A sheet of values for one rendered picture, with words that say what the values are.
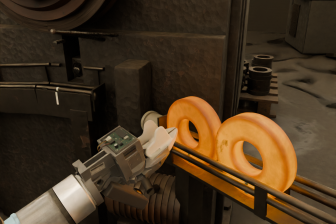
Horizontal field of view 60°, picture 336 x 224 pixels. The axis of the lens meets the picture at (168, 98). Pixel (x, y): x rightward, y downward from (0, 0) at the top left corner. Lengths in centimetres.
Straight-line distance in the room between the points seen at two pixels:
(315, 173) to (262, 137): 141
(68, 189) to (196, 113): 28
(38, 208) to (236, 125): 35
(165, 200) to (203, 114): 27
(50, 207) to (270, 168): 36
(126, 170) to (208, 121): 18
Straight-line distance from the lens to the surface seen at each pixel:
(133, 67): 79
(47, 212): 52
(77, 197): 52
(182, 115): 64
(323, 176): 190
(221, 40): 81
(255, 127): 51
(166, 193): 77
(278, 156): 50
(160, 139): 57
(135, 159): 55
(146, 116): 76
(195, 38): 83
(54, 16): 86
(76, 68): 102
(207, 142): 60
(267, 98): 248
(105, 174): 54
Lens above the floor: 101
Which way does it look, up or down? 22 degrees down
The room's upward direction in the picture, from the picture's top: straight up
